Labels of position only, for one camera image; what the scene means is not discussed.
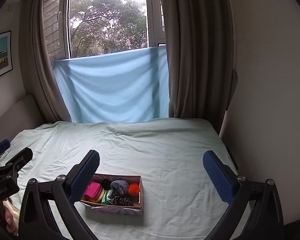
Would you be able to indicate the brown curtain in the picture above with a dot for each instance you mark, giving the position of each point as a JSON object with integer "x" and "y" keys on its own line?
{"x": 200, "y": 54}
{"x": 35, "y": 65}

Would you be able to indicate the beige headboard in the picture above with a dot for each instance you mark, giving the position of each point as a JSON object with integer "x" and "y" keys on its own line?
{"x": 25, "y": 114}

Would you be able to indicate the brown left curtain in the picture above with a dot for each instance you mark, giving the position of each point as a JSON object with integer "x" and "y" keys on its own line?
{"x": 35, "y": 65}

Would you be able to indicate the pale green bed sheet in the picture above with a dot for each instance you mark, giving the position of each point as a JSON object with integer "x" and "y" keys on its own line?
{"x": 179, "y": 199}

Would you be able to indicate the orange green fluffy pompom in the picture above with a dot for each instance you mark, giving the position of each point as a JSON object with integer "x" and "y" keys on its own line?
{"x": 134, "y": 189}

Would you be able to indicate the yellow rimmed white mesh pad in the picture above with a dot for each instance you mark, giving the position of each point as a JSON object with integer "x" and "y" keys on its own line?
{"x": 97, "y": 198}

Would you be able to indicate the cardboard box with pink lining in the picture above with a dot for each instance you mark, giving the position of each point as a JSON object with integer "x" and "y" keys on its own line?
{"x": 135, "y": 210}

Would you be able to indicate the black white patterned scrunchie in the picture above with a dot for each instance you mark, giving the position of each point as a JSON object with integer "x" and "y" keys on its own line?
{"x": 119, "y": 200}

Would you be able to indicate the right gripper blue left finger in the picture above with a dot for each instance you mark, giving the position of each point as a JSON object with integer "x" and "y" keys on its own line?
{"x": 36, "y": 218}

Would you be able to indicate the grey fluffy soft toy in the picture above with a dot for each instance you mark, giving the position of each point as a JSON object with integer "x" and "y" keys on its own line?
{"x": 119, "y": 186}

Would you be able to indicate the framed wall picture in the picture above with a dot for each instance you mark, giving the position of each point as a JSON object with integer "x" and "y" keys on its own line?
{"x": 5, "y": 53}

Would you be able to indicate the brown right curtain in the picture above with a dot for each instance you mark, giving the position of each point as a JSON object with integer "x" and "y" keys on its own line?
{"x": 200, "y": 54}

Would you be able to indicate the light blue hanging cloth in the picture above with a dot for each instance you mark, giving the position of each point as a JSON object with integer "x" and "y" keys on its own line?
{"x": 129, "y": 86}

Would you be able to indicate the person's left hand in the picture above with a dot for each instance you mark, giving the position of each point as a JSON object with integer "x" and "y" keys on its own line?
{"x": 9, "y": 218}

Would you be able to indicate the window frame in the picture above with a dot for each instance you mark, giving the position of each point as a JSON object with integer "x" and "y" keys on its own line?
{"x": 82, "y": 28}

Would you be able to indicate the pink soft pouch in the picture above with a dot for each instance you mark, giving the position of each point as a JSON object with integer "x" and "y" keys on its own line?
{"x": 93, "y": 190}

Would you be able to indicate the green wet wipes pack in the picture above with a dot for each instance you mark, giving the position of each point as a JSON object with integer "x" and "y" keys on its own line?
{"x": 107, "y": 197}

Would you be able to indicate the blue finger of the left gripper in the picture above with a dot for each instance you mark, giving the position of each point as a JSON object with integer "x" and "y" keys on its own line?
{"x": 15, "y": 164}
{"x": 0, "y": 146}

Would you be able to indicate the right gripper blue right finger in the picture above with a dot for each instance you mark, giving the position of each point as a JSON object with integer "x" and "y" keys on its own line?
{"x": 265, "y": 219}

